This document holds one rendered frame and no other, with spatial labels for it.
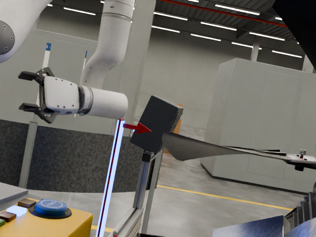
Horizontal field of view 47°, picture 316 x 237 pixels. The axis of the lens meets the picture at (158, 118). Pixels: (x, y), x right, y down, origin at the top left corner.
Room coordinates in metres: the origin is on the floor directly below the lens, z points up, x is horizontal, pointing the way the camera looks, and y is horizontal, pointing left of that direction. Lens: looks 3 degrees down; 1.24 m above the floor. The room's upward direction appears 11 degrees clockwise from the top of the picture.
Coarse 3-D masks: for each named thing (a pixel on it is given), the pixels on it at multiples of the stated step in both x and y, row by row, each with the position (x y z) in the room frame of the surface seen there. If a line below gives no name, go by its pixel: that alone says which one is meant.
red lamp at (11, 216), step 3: (0, 213) 0.41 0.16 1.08; (3, 213) 0.41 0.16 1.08; (6, 213) 0.42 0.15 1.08; (9, 213) 0.42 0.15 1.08; (12, 213) 0.42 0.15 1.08; (15, 213) 0.42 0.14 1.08; (0, 216) 0.41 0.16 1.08; (3, 216) 0.41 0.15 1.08; (6, 216) 0.41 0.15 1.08; (9, 216) 0.41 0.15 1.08; (12, 216) 0.41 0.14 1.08; (15, 216) 0.42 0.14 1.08; (3, 219) 0.41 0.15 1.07; (6, 219) 0.41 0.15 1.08; (9, 219) 0.41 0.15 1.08; (12, 219) 0.41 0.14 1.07
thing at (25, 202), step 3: (24, 198) 0.48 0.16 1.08; (18, 201) 0.47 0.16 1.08; (21, 201) 0.47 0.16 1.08; (24, 201) 0.47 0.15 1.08; (27, 201) 0.47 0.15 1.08; (30, 201) 0.47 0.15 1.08; (33, 201) 0.47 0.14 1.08; (18, 204) 0.46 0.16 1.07; (21, 204) 0.46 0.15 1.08; (24, 204) 0.46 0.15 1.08; (27, 204) 0.46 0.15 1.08; (30, 204) 0.46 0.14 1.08; (33, 204) 0.47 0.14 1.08; (27, 207) 0.46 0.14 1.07
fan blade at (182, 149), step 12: (168, 132) 0.61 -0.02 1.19; (168, 144) 0.71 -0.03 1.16; (180, 144) 0.69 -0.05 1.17; (192, 144) 0.66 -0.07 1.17; (204, 144) 0.62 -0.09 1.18; (180, 156) 0.79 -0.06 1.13; (192, 156) 0.79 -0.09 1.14; (204, 156) 0.79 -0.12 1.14; (264, 156) 0.62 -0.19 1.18; (276, 156) 0.62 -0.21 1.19
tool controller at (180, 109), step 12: (156, 96) 1.30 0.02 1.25; (156, 108) 1.28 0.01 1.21; (168, 108) 1.28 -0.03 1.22; (180, 108) 1.35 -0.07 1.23; (144, 120) 1.29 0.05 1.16; (156, 120) 1.28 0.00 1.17; (168, 120) 1.27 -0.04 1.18; (156, 132) 1.28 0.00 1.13; (144, 144) 1.28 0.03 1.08; (156, 144) 1.28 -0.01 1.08
